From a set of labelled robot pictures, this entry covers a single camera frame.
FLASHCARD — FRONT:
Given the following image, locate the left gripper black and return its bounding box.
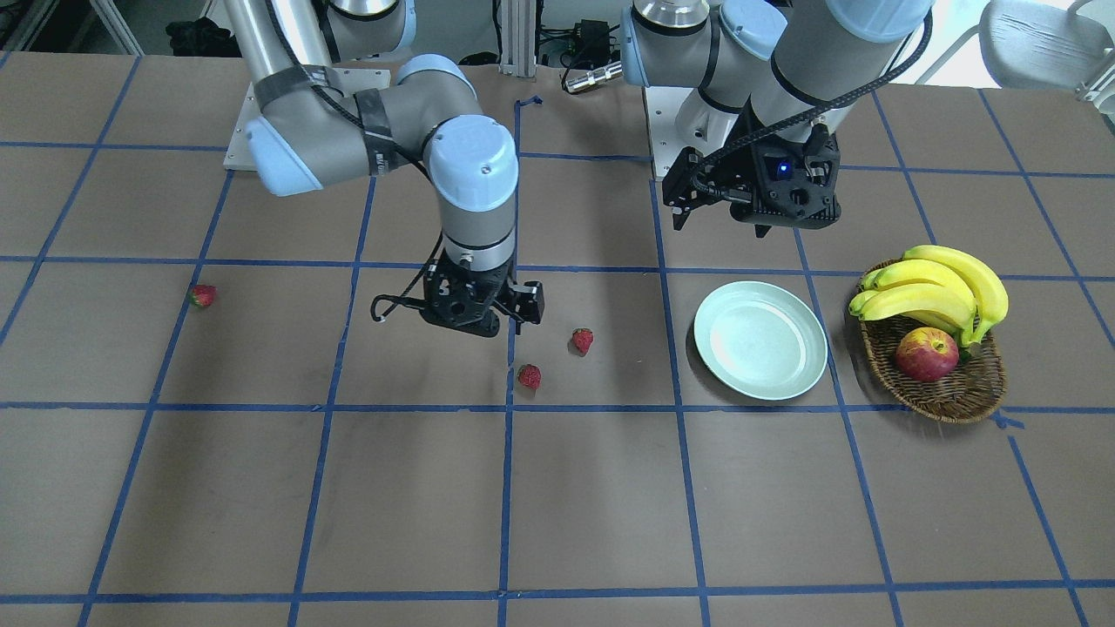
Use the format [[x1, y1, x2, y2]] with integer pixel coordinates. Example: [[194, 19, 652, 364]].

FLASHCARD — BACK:
[[733, 123, 841, 239]]

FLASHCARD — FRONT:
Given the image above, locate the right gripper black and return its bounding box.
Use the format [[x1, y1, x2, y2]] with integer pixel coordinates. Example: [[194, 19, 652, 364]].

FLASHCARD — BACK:
[[421, 253, 512, 338]]

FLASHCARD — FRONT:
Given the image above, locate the red strawberry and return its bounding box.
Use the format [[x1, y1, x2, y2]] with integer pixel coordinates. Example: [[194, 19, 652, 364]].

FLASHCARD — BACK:
[[188, 283, 219, 308], [571, 327, 594, 356], [517, 361, 542, 390]]

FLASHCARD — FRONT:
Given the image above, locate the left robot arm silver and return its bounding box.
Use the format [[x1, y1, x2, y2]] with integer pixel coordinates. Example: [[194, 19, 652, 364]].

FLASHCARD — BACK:
[[618, 1, 933, 237]]

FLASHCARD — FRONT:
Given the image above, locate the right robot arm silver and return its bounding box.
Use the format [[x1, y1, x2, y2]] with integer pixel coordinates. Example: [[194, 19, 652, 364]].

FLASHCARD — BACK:
[[226, 1, 544, 338]]

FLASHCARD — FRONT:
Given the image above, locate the pale green plate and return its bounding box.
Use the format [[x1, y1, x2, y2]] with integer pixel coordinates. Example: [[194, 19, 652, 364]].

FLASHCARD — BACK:
[[694, 280, 828, 401]]

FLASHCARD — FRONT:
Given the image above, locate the yellow banana bunch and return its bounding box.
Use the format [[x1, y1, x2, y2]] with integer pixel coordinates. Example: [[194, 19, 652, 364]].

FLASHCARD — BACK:
[[849, 245, 1010, 348]]

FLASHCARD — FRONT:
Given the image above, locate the red apple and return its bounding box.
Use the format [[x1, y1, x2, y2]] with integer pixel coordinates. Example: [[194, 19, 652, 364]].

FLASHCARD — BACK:
[[895, 327, 960, 382]]

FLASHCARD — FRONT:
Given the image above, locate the silver cylinder connector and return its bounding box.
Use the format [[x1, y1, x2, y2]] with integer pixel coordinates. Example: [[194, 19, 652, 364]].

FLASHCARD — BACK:
[[562, 61, 624, 95]]

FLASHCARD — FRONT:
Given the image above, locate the wicker basket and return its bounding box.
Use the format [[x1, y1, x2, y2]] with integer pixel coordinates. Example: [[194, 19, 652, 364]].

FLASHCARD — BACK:
[[855, 258, 1008, 424]]

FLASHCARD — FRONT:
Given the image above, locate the grey chair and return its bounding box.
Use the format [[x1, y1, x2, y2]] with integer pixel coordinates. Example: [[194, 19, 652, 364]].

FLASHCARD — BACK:
[[976, 1, 1112, 91]]

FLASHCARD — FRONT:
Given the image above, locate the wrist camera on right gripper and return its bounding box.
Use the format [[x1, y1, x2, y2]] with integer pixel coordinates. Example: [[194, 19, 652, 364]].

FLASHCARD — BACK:
[[506, 280, 545, 326]]

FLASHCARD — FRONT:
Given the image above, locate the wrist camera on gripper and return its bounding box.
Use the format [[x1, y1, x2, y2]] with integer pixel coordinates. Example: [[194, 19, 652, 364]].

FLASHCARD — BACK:
[[506, 280, 545, 326], [661, 146, 753, 231]]

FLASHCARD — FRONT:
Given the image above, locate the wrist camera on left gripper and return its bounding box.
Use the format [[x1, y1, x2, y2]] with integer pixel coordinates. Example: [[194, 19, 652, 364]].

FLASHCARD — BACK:
[[661, 146, 753, 231]]

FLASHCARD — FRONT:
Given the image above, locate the aluminium frame post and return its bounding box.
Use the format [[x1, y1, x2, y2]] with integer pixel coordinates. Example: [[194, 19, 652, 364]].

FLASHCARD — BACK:
[[497, 0, 539, 81]]

